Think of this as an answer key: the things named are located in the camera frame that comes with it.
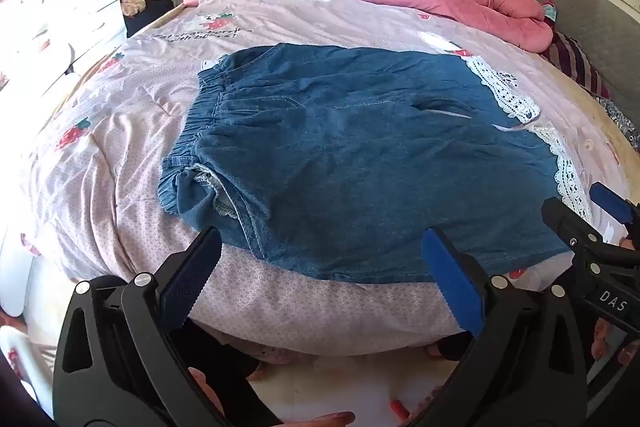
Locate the person's right hand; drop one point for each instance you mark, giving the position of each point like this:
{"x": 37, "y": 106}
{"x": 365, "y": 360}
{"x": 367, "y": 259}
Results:
{"x": 622, "y": 347}

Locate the pink strawberry print bedsheet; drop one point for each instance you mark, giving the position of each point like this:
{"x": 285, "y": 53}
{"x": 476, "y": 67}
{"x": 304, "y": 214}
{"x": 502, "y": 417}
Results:
{"x": 125, "y": 147}

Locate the small red floor object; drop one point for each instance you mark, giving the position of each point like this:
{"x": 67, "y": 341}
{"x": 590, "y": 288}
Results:
{"x": 400, "y": 407}

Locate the dark striped pillow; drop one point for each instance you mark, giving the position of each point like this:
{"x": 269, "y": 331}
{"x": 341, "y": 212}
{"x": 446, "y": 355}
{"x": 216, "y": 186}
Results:
{"x": 575, "y": 62}

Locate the blue denim pants lace trim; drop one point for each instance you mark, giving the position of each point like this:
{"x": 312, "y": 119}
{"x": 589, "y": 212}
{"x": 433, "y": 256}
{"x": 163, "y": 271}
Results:
{"x": 350, "y": 157}

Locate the dark floral cloth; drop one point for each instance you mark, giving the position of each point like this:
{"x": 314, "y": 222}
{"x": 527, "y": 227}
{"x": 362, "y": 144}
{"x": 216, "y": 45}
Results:
{"x": 620, "y": 119}

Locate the grey padded headboard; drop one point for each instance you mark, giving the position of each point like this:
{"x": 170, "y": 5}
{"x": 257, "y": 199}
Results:
{"x": 575, "y": 17}

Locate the white dresser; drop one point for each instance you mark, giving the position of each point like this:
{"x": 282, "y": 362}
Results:
{"x": 75, "y": 17}

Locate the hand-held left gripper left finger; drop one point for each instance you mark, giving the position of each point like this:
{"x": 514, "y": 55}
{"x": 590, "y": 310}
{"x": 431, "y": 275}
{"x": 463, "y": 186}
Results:
{"x": 195, "y": 277}

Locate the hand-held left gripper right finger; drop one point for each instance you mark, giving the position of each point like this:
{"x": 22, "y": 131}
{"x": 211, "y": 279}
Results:
{"x": 450, "y": 277}

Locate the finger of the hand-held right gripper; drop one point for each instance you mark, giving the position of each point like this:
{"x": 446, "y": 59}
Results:
{"x": 565, "y": 219}
{"x": 610, "y": 202}

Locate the tan crumpled cloth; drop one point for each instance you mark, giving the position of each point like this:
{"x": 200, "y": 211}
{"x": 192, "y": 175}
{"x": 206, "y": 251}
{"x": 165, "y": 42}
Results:
{"x": 133, "y": 7}

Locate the person's left hand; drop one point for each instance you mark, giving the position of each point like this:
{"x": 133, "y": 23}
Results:
{"x": 320, "y": 421}

